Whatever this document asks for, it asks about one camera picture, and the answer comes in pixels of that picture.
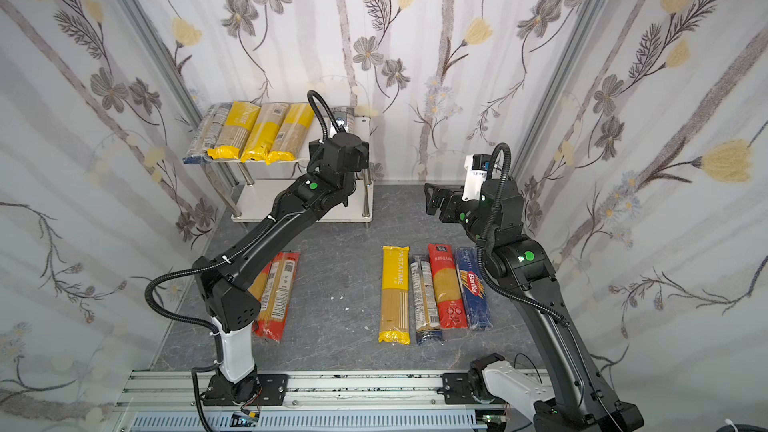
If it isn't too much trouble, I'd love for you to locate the white two-tier shelf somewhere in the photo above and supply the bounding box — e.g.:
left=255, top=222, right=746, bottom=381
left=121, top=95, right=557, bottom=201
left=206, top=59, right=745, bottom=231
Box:
left=200, top=115, right=374, bottom=227

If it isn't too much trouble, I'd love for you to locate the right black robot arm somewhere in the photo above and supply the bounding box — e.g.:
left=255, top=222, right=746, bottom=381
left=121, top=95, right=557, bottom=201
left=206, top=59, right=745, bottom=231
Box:
left=424, top=179, right=644, bottom=431

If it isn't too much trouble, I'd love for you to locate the long yellow spaghetti bag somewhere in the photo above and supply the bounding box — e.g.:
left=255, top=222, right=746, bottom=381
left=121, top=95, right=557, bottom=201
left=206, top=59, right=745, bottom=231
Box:
left=378, top=246, right=410, bottom=345

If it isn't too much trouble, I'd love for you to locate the blue Barilla spaghetti box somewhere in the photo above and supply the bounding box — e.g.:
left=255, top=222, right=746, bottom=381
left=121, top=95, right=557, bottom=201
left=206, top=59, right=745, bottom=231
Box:
left=454, top=247, right=492, bottom=330

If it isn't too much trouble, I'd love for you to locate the red Barilla spaghetti bag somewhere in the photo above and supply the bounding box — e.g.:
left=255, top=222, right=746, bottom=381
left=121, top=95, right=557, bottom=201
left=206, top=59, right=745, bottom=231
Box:
left=428, top=244, right=468, bottom=329

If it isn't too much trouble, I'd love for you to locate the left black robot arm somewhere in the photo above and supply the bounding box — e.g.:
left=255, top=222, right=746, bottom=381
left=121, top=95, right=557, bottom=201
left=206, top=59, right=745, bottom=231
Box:
left=196, top=132, right=369, bottom=406

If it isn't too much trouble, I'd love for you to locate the red spaghetti bag white label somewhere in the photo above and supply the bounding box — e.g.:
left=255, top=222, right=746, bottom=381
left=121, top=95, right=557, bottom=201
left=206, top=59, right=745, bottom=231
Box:
left=253, top=251, right=301, bottom=342

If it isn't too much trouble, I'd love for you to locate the yellow spaghetti bag barcode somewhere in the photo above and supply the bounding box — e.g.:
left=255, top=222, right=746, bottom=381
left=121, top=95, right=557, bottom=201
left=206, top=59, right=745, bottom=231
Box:
left=265, top=103, right=315, bottom=165

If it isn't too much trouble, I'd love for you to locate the yellow band spaghetti bag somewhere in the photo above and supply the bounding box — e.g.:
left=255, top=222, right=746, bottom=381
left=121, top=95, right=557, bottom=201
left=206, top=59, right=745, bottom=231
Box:
left=240, top=102, right=289, bottom=162

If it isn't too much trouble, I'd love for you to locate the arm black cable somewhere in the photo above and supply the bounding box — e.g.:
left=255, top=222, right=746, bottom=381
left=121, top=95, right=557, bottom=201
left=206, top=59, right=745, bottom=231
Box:
left=476, top=142, right=568, bottom=325
left=144, top=89, right=346, bottom=432

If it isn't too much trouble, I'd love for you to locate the yellow Pastatime spaghetti bag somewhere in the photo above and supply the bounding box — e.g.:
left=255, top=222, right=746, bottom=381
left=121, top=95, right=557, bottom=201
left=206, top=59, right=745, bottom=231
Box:
left=207, top=101, right=261, bottom=160

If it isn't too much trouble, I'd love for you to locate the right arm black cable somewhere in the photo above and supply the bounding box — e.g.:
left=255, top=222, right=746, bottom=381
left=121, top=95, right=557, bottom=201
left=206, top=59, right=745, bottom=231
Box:
left=476, top=142, right=568, bottom=325

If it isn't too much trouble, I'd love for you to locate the clear grey labelled spaghetti bag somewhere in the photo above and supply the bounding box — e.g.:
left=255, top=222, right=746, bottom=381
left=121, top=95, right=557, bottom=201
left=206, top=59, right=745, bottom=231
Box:
left=182, top=102, right=233, bottom=165

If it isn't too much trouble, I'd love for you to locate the blue gold spaghetti bag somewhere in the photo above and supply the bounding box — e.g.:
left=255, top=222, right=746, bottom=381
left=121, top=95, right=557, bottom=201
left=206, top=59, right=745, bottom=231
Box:
left=329, top=106, right=355, bottom=137
left=409, top=255, right=443, bottom=345

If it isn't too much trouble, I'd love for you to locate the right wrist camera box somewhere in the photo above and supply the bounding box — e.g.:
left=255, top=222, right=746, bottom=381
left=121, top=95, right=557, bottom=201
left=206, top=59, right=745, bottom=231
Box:
left=462, top=154, right=491, bottom=202

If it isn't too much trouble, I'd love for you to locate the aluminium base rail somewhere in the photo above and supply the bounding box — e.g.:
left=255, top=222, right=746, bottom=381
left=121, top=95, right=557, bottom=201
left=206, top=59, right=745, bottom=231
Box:
left=113, top=370, right=601, bottom=432

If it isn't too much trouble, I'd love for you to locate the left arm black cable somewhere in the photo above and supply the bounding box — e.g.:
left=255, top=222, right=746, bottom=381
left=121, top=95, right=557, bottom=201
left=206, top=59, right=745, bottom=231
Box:
left=144, top=89, right=346, bottom=432

